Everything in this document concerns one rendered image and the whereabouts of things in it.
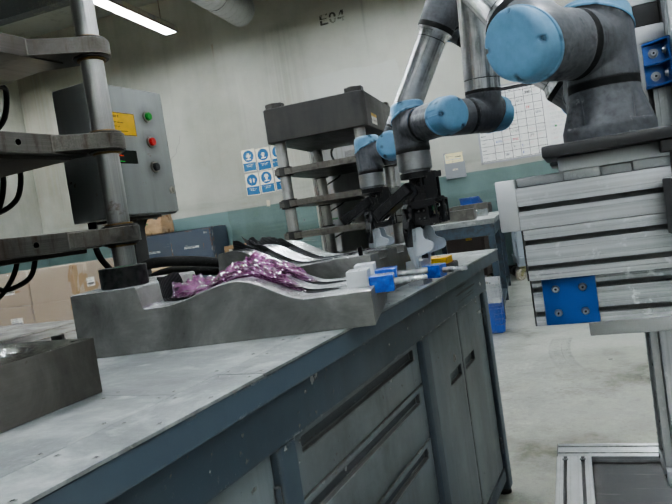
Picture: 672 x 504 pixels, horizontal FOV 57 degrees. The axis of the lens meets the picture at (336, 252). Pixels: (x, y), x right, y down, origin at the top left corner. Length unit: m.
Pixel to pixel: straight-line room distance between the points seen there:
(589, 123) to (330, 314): 0.53
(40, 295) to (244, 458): 4.49
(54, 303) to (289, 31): 4.94
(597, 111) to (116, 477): 0.89
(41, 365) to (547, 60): 0.82
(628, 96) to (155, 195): 1.43
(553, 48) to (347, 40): 7.34
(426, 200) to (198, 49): 7.92
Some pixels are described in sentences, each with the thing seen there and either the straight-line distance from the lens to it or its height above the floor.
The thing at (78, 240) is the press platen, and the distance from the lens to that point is 1.73.
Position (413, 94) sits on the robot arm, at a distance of 1.69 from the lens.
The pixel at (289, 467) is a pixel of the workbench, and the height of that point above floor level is 0.64.
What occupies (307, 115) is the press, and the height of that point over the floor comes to 1.89.
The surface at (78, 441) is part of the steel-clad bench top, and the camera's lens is 0.66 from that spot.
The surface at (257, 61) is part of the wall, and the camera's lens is 8.71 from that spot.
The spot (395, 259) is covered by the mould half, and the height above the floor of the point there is 0.86.
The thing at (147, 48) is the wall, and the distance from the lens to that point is 9.55.
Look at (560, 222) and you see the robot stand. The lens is 1.13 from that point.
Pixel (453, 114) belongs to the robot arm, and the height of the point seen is 1.14.
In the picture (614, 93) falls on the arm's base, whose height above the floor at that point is 1.11.
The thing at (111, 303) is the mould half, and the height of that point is 0.89.
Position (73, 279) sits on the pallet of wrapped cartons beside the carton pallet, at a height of 0.81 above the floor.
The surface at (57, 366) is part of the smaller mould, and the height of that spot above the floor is 0.85.
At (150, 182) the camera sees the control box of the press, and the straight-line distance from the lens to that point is 2.06.
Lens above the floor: 0.97
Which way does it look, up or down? 3 degrees down
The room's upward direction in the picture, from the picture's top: 8 degrees counter-clockwise
